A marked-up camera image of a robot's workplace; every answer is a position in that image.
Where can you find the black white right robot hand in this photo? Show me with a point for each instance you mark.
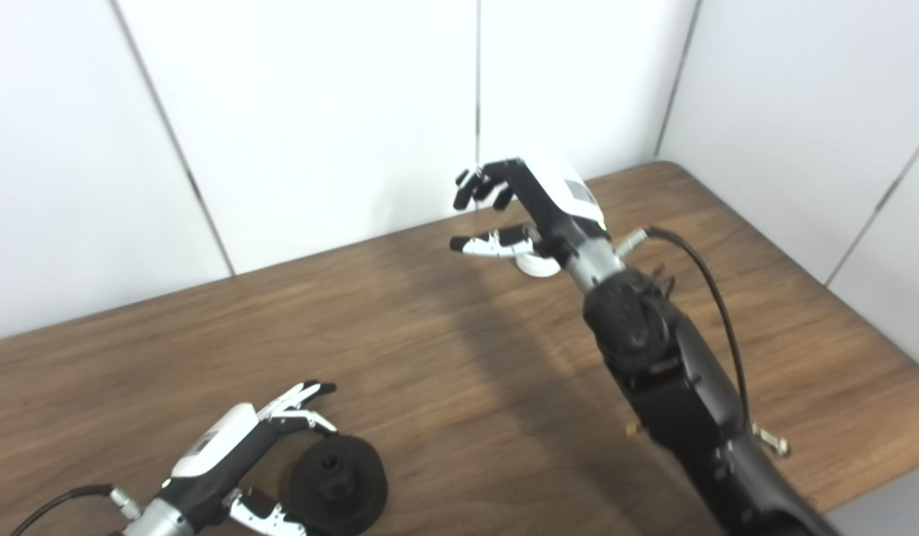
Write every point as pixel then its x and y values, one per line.
pixel 563 208

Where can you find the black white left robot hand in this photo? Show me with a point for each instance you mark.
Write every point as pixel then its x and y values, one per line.
pixel 213 454

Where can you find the round black stepped part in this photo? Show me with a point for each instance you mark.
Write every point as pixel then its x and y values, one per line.
pixel 355 476

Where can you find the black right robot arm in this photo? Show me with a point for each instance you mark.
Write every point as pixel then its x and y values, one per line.
pixel 675 387

